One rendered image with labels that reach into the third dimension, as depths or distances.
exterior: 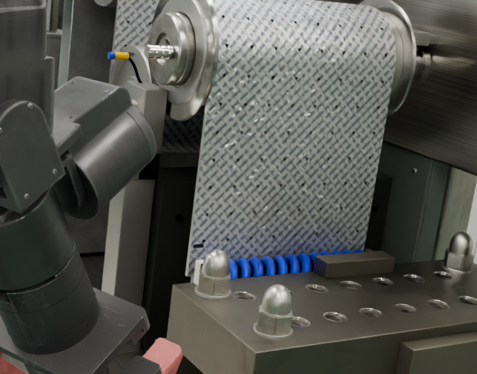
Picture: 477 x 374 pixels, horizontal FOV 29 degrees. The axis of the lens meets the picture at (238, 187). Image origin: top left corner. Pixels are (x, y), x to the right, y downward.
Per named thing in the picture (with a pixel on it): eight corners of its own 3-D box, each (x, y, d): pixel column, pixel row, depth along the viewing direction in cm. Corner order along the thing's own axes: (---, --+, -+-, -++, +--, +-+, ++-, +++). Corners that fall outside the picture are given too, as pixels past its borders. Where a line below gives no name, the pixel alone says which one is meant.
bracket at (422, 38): (373, 37, 113) (376, 21, 112) (409, 40, 116) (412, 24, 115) (400, 44, 109) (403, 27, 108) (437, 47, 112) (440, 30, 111)
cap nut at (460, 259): (434, 263, 110) (441, 228, 109) (457, 261, 112) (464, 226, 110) (456, 274, 107) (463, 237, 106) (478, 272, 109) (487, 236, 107)
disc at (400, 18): (325, 107, 118) (343, -11, 115) (329, 107, 119) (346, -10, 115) (400, 136, 106) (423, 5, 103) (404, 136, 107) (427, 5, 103)
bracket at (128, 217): (71, 340, 107) (94, 79, 100) (122, 335, 111) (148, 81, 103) (87, 359, 103) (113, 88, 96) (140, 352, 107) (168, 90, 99)
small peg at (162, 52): (144, 42, 93) (150, 45, 92) (169, 44, 95) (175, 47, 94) (142, 56, 94) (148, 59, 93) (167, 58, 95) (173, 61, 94)
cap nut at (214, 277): (188, 287, 93) (193, 244, 91) (219, 284, 94) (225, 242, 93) (205, 301, 90) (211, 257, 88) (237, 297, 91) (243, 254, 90)
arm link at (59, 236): (-78, 197, 51) (-7, 225, 48) (10, 126, 55) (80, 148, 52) (-34, 285, 55) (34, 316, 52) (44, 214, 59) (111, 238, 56)
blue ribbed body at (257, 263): (199, 286, 99) (202, 255, 98) (357, 271, 110) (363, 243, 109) (215, 299, 96) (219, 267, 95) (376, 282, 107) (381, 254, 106)
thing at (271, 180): (185, 274, 99) (205, 103, 94) (359, 260, 111) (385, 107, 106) (187, 277, 98) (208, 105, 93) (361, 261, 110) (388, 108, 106)
